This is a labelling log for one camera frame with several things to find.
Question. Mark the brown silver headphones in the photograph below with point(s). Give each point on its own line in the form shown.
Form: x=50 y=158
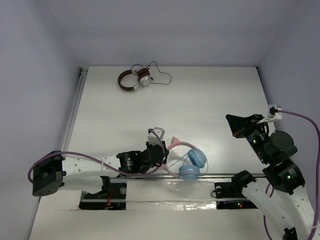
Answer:
x=133 y=79

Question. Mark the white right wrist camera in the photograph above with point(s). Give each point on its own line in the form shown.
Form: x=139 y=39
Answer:
x=274 y=114

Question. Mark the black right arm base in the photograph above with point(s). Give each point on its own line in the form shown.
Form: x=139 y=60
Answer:
x=229 y=198

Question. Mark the aluminium rail frame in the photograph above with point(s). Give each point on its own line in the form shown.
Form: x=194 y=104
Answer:
x=188 y=102

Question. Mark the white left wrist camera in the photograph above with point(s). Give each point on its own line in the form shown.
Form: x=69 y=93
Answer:
x=155 y=135

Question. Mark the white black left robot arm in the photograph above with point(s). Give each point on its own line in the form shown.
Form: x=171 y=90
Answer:
x=67 y=170

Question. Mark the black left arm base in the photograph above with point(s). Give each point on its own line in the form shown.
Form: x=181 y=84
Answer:
x=111 y=196

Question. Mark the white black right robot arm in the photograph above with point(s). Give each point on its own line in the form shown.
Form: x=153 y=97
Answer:
x=300 y=221

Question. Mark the pink blue cat-ear headphones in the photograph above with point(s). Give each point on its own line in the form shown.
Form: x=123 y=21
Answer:
x=193 y=161

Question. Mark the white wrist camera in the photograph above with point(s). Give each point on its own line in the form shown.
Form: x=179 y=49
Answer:
x=274 y=114
x=155 y=135

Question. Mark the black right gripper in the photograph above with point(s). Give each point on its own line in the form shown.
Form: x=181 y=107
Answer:
x=236 y=123

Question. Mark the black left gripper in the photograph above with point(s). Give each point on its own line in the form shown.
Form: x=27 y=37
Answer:
x=158 y=153

